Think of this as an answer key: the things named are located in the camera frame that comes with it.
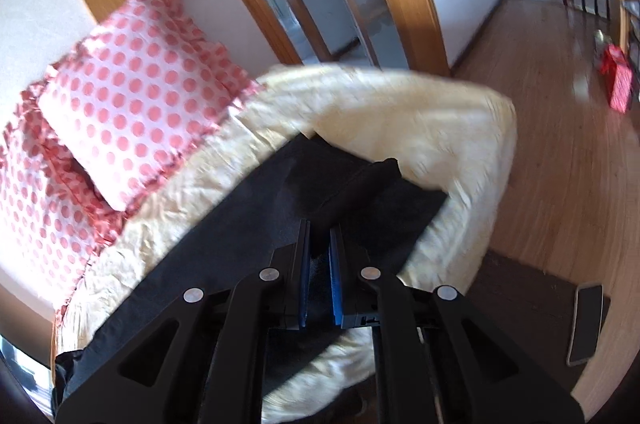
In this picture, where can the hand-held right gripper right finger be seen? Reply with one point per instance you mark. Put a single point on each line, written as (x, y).
(336, 284)

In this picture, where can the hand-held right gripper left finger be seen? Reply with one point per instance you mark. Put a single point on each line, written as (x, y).
(303, 284)

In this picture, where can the black pants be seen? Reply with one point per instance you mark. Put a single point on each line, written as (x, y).
(280, 204)

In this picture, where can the cream quilted bed cover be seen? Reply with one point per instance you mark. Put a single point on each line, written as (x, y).
(400, 128)

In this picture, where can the dark wooden bedside table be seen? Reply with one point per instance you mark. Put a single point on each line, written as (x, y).
(520, 304)

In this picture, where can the smartphone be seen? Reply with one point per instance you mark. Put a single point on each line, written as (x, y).
(586, 325)

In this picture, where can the pink polka dot pillow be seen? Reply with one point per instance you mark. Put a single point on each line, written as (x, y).
(135, 88)
(45, 204)

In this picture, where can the red patterned gift bag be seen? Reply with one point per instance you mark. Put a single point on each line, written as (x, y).
(619, 78)

